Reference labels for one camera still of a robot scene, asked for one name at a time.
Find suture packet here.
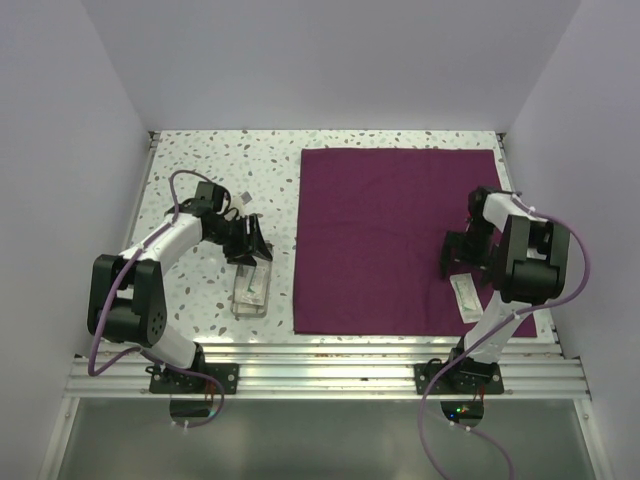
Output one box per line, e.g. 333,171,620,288
234,265,268,306
449,273,484,324

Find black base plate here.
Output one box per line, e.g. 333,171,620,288
145,363,240,395
413,359,505,396

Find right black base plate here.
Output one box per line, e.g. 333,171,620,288
413,359,505,396

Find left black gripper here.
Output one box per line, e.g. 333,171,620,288
205,213,272,266

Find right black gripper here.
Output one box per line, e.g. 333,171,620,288
440,218,498,287

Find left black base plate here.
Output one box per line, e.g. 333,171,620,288
145,363,240,395

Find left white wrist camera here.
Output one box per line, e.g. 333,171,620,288
230,191,252,211

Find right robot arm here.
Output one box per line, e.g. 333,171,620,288
430,186,570,394

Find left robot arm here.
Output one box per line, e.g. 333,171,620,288
87,179,273,393

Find purple surgical cloth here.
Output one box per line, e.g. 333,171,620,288
292,148,539,339

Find purple cable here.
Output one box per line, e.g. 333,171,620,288
415,197,595,480
87,170,226,429

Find metal instrument tray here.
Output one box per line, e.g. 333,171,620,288
231,259,273,320

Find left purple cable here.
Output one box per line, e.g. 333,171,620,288
87,170,226,429

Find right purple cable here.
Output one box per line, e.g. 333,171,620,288
415,197,595,480

